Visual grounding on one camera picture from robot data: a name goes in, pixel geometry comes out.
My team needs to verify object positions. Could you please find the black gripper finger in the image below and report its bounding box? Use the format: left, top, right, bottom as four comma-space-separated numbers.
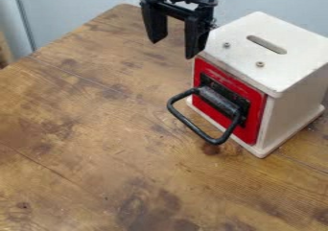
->
140, 2, 167, 43
184, 6, 215, 59

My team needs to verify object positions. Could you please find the red drawer with black handle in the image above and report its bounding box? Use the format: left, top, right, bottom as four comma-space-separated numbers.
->
166, 58, 266, 145

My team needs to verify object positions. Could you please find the white wooden box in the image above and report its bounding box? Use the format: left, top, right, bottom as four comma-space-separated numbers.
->
192, 12, 328, 158

